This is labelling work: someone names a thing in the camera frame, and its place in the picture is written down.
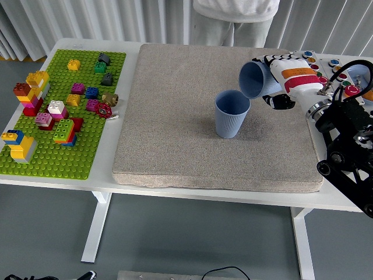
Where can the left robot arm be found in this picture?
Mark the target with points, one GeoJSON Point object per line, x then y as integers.
{"type": "Point", "coordinates": [10, 276]}

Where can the yellow blue grey brick stack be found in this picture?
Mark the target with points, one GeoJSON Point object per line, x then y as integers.
{"type": "Point", "coordinates": [19, 148]}

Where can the green orange blue brick stack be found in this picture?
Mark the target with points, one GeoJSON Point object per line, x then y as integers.
{"type": "Point", "coordinates": [64, 129]}

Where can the green studded baseplate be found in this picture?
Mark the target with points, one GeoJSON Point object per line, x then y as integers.
{"type": "Point", "coordinates": [58, 163]}

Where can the magenta toy brick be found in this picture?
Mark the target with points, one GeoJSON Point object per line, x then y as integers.
{"type": "Point", "coordinates": [78, 89]}
{"type": "Point", "coordinates": [92, 105]}

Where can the small metal parts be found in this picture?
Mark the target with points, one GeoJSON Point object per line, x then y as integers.
{"type": "Point", "coordinates": [360, 80]}

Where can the blue toy brick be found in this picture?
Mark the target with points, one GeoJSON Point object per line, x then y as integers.
{"type": "Point", "coordinates": [91, 93]}

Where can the grey five-button control box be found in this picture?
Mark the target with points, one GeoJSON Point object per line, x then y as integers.
{"type": "Point", "coordinates": [325, 63]}
{"type": "Point", "coordinates": [307, 54]}

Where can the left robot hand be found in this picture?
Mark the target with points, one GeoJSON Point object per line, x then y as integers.
{"type": "Point", "coordinates": [91, 274]}

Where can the brass valve red handwheel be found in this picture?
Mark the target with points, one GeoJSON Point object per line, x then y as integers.
{"type": "Point", "coordinates": [102, 110]}

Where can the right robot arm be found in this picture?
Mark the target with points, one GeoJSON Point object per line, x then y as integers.
{"type": "Point", "coordinates": [346, 116]}

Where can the light blue plate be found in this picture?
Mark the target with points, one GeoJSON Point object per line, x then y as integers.
{"type": "Point", "coordinates": [354, 71]}

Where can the white pink brick stack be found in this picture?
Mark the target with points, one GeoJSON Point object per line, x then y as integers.
{"type": "Point", "coordinates": [56, 109]}

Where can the grey-brown cushion mat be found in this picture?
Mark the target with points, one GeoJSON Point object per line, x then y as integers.
{"type": "Point", "coordinates": [175, 116]}

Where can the orange round item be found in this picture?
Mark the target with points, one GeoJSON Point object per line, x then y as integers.
{"type": "Point", "coordinates": [369, 94]}

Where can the white table leg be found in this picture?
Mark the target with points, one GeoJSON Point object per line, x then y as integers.
{"type": "Point", "coordinates": [303, 248]}
{"type": "Point", "coordinates": [96, 227]}

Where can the yellow white brick tower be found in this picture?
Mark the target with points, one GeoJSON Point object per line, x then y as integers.
{"type": "Point", "coordinates": [37, 78]}

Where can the grey button control box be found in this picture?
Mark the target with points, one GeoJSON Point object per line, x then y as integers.
{"type": "Point", "coordinates": [370, 111]}

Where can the pink red brick stack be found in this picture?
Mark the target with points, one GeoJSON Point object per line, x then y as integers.
{"type": "Point", "coordinates": [43, 119]}

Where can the green toy brick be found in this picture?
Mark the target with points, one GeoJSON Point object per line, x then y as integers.
{"type": "Point", "coordinates": [100, 67]}

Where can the yellow toy brick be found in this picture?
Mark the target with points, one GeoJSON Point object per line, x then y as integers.
{"type": "Point", "coordinates": [73, 65]}
{"type": "Point", "coordinates": [73, 100]}

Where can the grey sloped brick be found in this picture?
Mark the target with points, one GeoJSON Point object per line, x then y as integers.
{"type": "Point", "coordinates": [107, 80]}

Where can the brown yellow pink brick tower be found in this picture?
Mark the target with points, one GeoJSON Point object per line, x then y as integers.
{"type": "Point", "coordinates": [26, 100]}

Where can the person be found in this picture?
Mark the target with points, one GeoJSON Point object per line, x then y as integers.
{"type": "Point", "coordinates": [233, 17]}

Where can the blue ribbed cup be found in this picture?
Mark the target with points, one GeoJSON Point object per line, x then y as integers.
{"type": "Point", "coordinates": [230, 122]}
{"type": "Point", "coordinates": [252, 80]}

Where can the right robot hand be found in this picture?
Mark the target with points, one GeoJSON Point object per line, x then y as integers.
{"type": "Point", "coordinates": [300, 80]}

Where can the red toy brick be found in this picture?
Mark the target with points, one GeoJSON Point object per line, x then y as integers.
{"type": "Point", "coordinates": [78, 124]}

